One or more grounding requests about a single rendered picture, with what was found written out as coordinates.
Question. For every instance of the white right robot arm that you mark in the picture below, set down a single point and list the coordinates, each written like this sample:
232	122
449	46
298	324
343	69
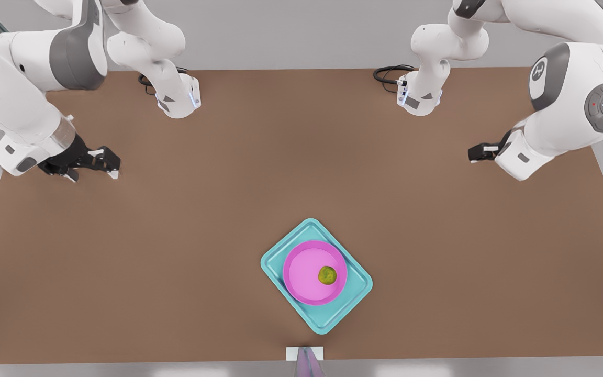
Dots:
19	99

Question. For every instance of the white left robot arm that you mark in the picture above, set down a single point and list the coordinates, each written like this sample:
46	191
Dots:
568	104

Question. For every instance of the pink round plate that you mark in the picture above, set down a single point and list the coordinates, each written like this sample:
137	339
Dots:
304	275

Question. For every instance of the teal rectangular tray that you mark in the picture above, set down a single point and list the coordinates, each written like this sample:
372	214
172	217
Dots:
327	319

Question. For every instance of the greenish orange fruit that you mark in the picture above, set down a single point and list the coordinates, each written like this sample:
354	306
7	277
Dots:
327	275

